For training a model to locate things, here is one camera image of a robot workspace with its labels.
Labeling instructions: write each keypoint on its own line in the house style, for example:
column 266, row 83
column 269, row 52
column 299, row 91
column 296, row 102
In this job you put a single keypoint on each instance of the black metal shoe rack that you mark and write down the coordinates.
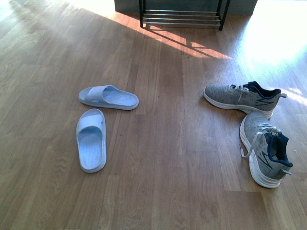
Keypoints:
column 174, row 18

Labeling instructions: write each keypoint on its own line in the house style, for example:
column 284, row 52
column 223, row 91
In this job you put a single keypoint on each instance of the light blue slipper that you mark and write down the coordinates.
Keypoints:
column 108, row 96
column 91, row 141

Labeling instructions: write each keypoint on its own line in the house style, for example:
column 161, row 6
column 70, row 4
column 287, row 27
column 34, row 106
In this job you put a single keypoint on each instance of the grey sneaker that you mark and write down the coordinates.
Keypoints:
column 266, row 150
column 248, row 97

